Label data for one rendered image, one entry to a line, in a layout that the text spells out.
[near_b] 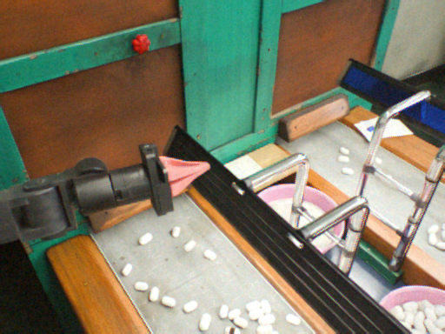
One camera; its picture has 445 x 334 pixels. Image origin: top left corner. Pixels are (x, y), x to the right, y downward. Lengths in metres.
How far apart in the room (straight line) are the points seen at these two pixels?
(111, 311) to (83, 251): 0.20
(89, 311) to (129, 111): 0.48
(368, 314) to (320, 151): 0.91
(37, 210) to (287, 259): 0.39
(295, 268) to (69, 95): 0.61
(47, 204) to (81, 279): 0.51
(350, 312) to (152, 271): 0.59
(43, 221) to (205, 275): 0.56
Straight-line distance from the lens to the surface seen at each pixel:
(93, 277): 1.11
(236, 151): 1.36
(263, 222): 0.74
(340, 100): 1.56
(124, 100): 1.06
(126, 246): 1.18
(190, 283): 1.09
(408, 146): 1.57
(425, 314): 1.16
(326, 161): 1.46
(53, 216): 0.64
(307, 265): 0.69
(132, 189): 0.63
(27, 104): 0.98
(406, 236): 1.12
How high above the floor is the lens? 1.64
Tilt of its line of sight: 40 degrees down
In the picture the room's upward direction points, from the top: straight up
